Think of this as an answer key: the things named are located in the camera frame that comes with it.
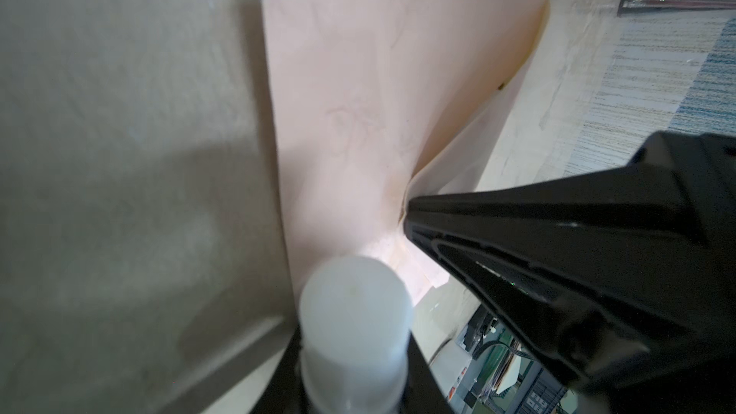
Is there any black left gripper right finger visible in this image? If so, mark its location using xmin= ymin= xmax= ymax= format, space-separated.
xmin=399 ymin=335 xmax=453 ymax=414

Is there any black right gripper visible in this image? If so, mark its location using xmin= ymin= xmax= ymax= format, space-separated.
xmin=404 ymin=132 xmax=735 ymax=413

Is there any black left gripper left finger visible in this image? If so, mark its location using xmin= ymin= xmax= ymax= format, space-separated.
xmin=250 ymin=327 xmax=310 ymax=414

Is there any pink envelope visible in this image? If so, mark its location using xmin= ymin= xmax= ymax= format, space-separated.
xmin=263 ymin=0 xmax=549 ymax=301

